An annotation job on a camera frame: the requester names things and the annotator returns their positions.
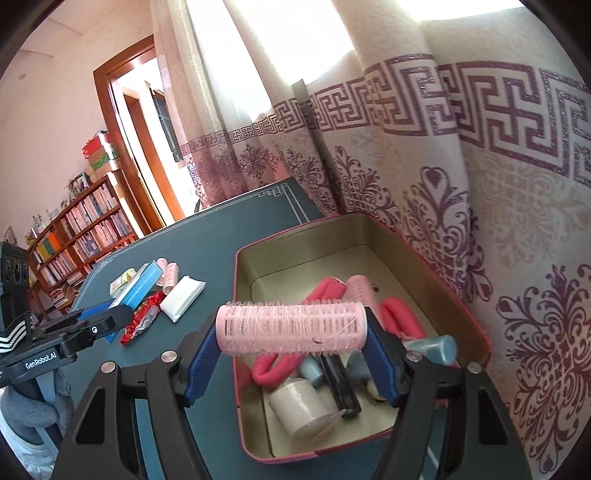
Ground rows of books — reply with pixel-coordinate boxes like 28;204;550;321
30;182;137;308

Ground red gift box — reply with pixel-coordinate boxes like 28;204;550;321
82;133;112;158

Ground black white striped strap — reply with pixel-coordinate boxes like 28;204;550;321
0;313;32;358

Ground wooden door frame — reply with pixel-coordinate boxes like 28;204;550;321
92;34;185;236

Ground beige box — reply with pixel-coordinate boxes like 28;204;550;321
85;161;123;183

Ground wooden bookshelf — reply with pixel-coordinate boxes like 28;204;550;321
25;168;139;319

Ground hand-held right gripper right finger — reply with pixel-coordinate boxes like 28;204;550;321
362;307;525;480

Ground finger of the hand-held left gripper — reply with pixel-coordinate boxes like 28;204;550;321
81;305;133;346
76;299;118;326

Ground green gift box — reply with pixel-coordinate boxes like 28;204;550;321
88;150;118;169

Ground person's left hand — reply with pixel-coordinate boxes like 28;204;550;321
0;369;75;446

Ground white tissue packet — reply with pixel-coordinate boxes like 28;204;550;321
159;275;206;322

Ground pink foam curler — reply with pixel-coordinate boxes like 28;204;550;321
252;276;348;389
379;296;428;342

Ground white roll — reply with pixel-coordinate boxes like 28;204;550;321
269;377;346;453

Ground grey blue tube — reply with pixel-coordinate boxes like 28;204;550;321
299;335;458;387

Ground black comb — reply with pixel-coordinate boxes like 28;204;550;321
321;353;363;418

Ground patterned pink curtain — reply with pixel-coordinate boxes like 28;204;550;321
150;0;591;480

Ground blue white box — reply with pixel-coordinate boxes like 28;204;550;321
105;261;164;343

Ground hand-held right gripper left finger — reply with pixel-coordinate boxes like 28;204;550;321
55;318;222;480

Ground red tin container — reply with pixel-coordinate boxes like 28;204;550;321
233;212;492;464

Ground person's left forearm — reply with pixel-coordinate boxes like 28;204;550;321
0;422;63;480

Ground red white packet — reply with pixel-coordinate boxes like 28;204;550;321
121;292;164;347

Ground large pink hair roller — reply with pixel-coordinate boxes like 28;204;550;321
215;299;369;357

